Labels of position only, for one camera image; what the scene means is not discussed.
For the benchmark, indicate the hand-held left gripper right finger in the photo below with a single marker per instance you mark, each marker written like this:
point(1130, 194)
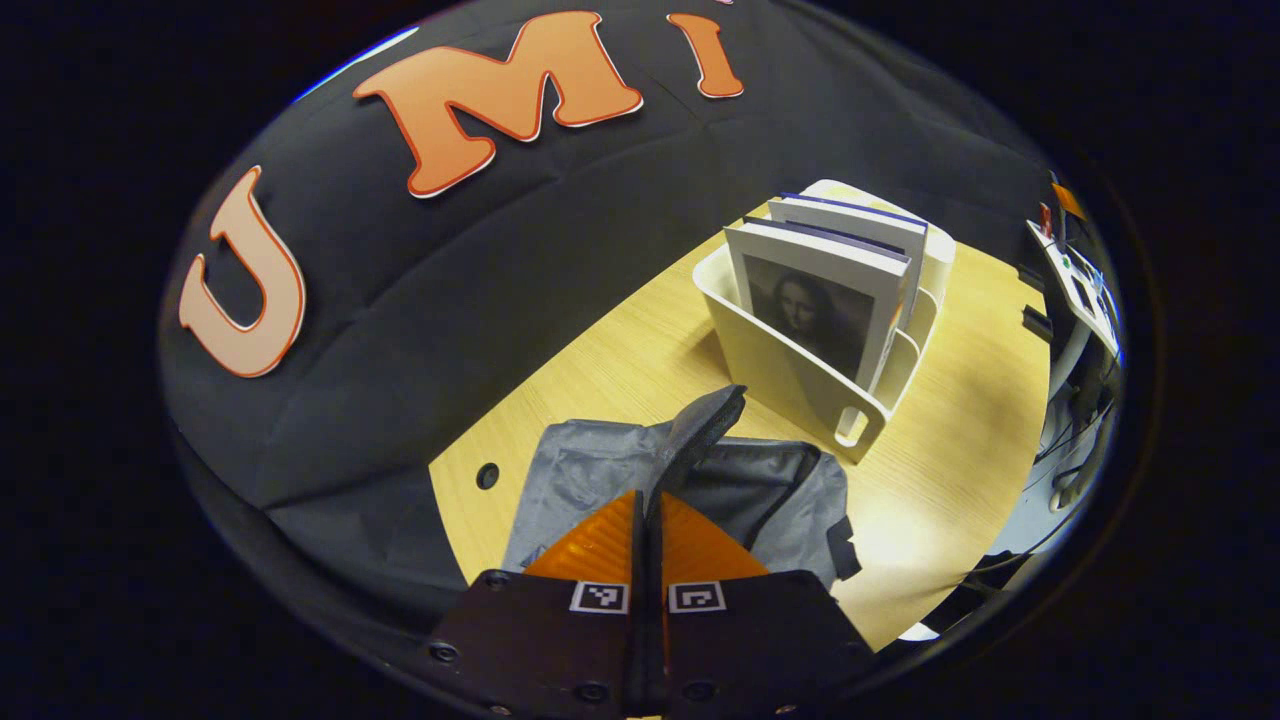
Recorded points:
point(740, 640)

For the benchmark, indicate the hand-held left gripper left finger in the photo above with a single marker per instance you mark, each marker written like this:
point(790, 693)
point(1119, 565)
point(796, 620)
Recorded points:
point(540, 640)

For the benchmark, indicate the grey schoolbag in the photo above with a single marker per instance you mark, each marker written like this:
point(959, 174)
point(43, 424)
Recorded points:
point(580, 470)

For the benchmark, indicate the white bookshelf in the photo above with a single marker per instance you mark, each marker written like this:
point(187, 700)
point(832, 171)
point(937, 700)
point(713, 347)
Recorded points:
point(780, 380)

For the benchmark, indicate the portrait cover book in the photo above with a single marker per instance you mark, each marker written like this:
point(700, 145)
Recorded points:
point(810, 310)

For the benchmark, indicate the blue spine book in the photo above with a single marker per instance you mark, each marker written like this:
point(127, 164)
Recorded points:
point(870, 225)

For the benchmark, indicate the white equipment table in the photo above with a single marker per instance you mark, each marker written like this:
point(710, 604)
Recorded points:
point(1085, 290)

